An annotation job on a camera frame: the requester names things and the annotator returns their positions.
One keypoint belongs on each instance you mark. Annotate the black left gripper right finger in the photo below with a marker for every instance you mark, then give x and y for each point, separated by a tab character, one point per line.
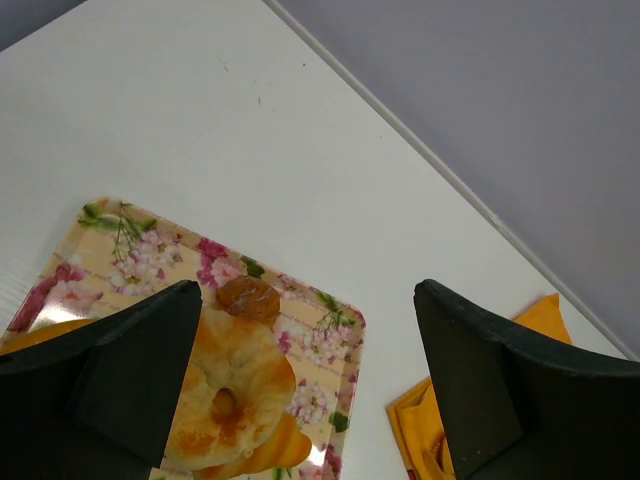
516	404

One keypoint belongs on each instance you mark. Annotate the golden croissant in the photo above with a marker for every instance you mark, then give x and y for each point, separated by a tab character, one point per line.
287	447

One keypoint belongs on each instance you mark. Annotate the brown small pastry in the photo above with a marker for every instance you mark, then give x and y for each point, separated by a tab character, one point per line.
249	297

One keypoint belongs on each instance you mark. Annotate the floral rectangular tray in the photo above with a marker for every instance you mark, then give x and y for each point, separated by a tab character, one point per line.
117	254

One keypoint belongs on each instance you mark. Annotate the orange cloth napkin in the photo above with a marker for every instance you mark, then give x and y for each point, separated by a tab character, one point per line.
415	418

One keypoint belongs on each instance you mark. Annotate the round bagel bread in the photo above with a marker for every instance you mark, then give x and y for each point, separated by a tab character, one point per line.
236	388

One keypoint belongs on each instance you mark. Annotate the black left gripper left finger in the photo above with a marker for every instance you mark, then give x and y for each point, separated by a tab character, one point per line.
98	402

